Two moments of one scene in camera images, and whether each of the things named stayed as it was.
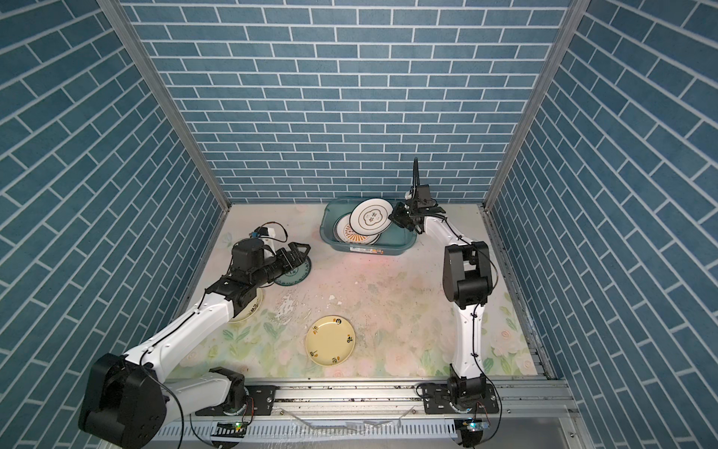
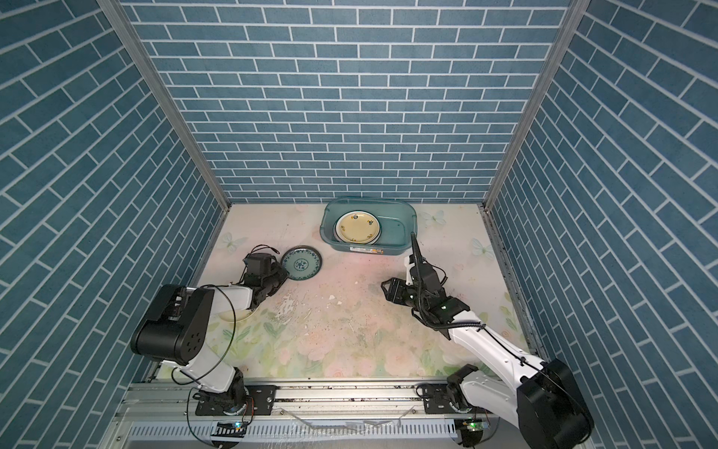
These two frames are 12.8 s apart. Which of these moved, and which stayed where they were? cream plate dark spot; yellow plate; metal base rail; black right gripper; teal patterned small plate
Moved: black right gripper; teal patterned small plate; yellow plate
Stayed: cream plate dark spot; metal base rail
